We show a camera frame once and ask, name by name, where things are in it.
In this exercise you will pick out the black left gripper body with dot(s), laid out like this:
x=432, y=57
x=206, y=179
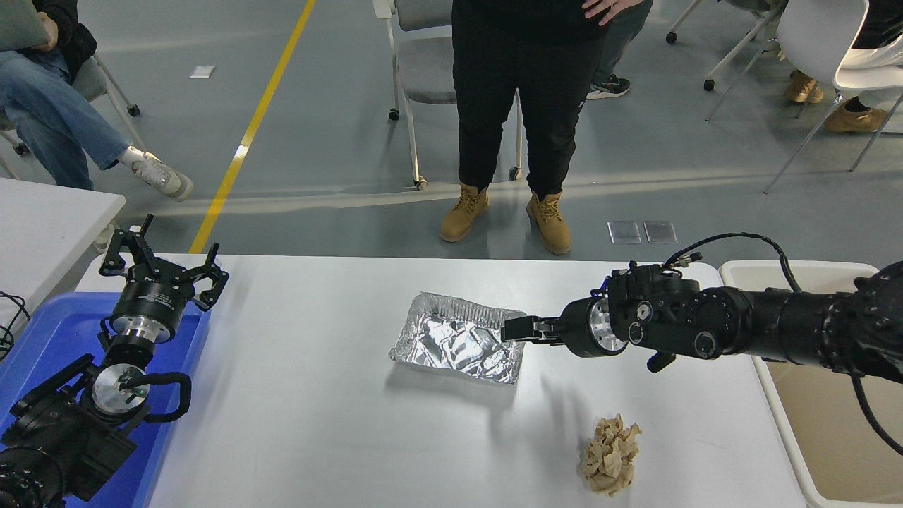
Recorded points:
x=152, y=300

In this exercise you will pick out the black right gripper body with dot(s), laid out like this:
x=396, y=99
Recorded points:
x=577, y=328

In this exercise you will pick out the silver foil tray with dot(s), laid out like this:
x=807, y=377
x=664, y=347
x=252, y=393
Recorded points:
x=451, y=342

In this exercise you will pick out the tan paper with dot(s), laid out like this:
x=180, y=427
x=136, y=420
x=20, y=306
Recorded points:
x=610, y=455

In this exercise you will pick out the grey tablet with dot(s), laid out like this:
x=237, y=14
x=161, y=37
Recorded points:
x=20, y=22

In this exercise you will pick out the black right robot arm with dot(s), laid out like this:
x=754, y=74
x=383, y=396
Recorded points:
x=776, y=324

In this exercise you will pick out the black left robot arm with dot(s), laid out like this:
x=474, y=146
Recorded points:
x=63, y=437

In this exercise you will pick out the seated person's hand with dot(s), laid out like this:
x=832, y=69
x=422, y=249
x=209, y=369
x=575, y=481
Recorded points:
x=46, y=41

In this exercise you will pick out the standing person's left hand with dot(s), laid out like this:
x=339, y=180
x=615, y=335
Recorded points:
x=612, y=8

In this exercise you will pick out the blue plastic tray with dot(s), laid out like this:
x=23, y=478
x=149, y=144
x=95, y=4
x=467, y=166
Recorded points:
x=63, y=331

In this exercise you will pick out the white side table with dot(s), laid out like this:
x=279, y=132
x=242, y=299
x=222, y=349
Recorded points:
x=42, y=226

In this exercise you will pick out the silver floor plate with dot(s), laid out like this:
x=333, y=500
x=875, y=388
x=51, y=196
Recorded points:
x=660, y=232
x=624, y=232

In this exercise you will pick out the seated person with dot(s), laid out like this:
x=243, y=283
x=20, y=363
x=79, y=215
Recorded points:
x=857, y=118
x=49, y=106

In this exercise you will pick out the grey wheeled chair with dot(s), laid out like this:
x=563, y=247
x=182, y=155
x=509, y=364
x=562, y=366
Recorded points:
x=88, y=81

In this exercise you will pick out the white floor label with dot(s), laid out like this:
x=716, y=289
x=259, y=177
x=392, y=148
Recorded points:
x=202, y=72

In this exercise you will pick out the standing person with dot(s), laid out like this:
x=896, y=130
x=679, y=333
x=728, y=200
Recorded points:
x=494, y=85

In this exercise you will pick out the grey padded white-framed chair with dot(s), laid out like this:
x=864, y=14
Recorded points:
x=427, y=77

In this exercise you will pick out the white-legged castor chair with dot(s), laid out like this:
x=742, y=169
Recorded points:
x=708, y=85

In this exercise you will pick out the large pale plastic bin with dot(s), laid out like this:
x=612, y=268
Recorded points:
x=832, y=437

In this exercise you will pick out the white shell chair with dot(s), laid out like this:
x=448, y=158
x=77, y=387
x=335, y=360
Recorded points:
x=818, y=35

